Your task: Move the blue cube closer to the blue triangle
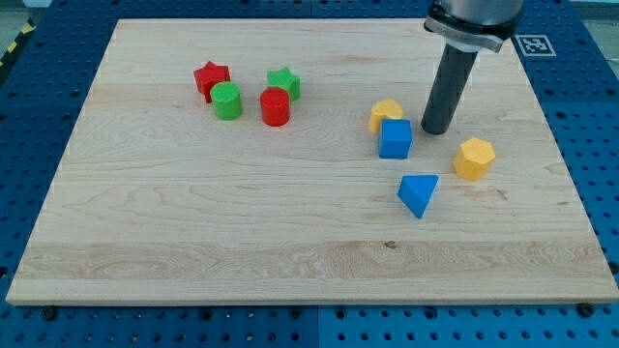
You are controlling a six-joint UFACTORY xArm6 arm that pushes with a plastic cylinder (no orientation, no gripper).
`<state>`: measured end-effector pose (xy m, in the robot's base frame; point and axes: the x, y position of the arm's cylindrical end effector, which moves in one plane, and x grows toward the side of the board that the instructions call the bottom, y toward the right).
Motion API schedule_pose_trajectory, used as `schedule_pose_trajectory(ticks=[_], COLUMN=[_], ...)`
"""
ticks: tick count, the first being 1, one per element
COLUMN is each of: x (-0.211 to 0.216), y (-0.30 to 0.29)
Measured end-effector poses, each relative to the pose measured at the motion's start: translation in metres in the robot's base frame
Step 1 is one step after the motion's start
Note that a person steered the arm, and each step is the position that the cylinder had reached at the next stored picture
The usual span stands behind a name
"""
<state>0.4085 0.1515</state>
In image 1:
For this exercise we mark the red cylinder block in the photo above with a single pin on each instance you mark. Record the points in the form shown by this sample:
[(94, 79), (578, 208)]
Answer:
[(275, 106)]

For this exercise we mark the blue cube block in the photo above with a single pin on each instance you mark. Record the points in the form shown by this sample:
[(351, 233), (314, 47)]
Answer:
[(395, 139)]

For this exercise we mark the yellow black hazard tape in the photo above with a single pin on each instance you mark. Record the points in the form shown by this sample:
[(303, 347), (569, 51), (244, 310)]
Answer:
[(17, 45)]

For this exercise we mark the white fiducial marker tag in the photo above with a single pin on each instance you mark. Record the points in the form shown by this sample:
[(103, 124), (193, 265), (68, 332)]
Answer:
[(533, 45)]

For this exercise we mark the green cylinder block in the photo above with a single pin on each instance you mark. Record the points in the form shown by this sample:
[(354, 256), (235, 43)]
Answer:
[(226, 100)]

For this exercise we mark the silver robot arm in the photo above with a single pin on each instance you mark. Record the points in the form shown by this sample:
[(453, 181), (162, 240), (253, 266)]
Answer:
[(468, 26)]

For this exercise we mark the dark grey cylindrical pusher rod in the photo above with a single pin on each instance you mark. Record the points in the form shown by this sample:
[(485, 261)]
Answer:
[(451, 77)]

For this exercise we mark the yellow hexagon block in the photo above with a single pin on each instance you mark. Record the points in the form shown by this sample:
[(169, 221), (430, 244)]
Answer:
[(474, 159)]

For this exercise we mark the red star block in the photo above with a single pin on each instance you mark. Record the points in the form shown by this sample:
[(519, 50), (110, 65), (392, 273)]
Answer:
[(208, 76)]

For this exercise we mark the blue triangle block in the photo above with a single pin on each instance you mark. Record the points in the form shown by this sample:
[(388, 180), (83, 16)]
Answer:
[(415, 192)]

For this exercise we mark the yellow heart block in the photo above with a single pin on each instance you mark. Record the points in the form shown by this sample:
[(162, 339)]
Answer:
[(385, 109)]

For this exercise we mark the light wooden board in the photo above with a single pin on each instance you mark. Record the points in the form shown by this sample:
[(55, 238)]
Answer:
[(157, 201)]

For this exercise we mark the green star block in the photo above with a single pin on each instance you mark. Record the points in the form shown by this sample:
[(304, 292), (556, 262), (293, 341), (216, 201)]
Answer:
[(286, 80)]

